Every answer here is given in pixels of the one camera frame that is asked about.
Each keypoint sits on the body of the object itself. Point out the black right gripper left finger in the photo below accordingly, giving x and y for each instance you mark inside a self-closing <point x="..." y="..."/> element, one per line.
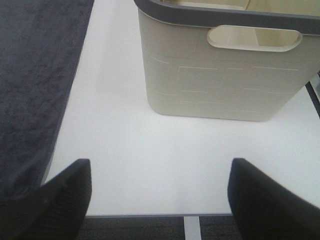
<point x="55" y="211"/>

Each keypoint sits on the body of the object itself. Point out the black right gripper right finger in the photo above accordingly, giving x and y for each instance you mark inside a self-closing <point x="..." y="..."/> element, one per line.
<point x="265" y="210"/>

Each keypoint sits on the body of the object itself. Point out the dark grey towel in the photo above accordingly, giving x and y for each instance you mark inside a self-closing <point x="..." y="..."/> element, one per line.
<point x="41" y="43"/>

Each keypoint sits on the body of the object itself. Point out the beige basket with grey rim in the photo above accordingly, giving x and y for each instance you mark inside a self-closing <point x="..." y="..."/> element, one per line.
<point x="227" y="59"/>

